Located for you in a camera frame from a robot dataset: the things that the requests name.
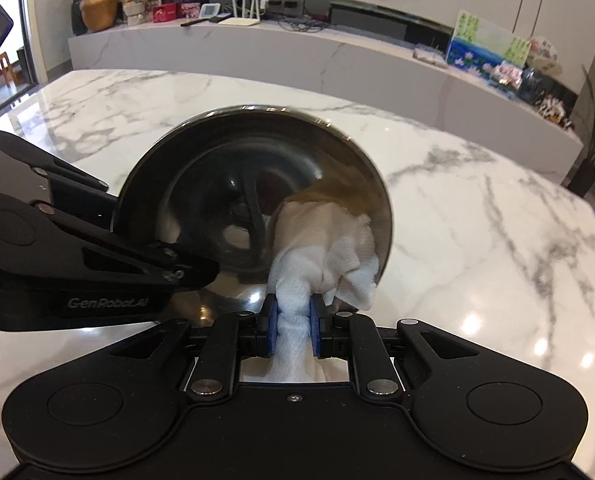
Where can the wall socket strip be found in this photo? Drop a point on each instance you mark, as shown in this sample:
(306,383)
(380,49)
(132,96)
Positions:
(282,5)

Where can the clear acrylic holder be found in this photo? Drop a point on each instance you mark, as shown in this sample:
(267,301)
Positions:
(430,56)

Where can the pink flower toy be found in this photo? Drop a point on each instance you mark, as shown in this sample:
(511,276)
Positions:
(505,74)

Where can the steel bowl with blue outside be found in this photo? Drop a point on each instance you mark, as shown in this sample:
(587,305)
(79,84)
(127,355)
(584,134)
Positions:
(217,170)

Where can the potted green plant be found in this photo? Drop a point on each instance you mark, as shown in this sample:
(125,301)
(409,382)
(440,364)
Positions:
(585,177)

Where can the white cloth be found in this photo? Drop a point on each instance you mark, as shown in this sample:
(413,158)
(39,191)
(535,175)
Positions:
(322,240)

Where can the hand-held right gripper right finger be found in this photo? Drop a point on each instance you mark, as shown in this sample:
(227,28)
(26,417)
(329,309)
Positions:
(316,329)

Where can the orange wooden stool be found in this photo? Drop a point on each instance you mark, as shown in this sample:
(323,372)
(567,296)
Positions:
(2,62)

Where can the white digital clock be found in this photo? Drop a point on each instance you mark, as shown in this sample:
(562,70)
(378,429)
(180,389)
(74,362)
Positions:
(210,11)

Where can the lotus pond painting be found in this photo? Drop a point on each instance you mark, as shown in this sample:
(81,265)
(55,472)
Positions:
(477,50)

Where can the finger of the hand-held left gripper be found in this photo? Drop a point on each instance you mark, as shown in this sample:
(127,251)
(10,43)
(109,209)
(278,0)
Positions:
(67,175)
(142,255)

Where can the round flower print fan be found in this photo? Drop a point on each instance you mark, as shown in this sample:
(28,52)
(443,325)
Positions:
(545,55)

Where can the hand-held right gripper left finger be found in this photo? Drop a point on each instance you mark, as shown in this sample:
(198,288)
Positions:
(272,327)

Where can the white marble tv bench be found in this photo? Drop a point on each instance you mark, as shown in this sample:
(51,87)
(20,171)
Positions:
(277,60)

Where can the dark bag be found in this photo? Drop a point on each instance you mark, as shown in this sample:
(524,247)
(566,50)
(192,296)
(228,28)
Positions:
(547,87)

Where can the gold vase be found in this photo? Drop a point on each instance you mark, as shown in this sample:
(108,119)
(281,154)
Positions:
(99,10)

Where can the black remote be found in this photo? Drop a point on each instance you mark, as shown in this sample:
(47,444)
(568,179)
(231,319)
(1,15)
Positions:
(196,22)

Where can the pink card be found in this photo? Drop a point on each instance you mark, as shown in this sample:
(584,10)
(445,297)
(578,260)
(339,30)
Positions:
(190,10)

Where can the red box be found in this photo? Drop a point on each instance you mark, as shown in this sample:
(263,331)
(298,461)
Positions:
(166,12)

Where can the white router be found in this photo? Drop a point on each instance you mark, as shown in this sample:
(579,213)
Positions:
(240,21)

